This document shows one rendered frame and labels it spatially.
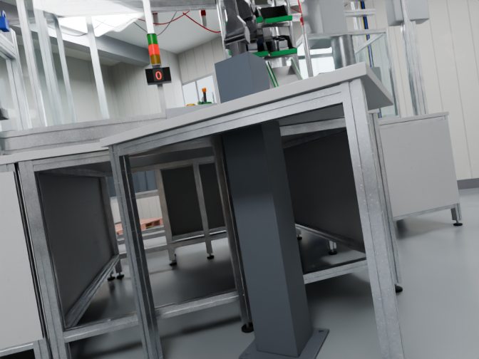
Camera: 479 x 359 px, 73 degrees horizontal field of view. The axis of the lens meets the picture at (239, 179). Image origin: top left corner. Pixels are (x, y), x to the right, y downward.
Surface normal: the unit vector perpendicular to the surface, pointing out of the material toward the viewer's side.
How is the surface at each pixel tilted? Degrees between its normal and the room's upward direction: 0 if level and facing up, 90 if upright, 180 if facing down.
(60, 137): 90
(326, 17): 90
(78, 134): 90
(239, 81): 90
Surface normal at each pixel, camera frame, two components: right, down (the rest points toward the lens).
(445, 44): -0.50, 0.11
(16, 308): 0.21, -0.01
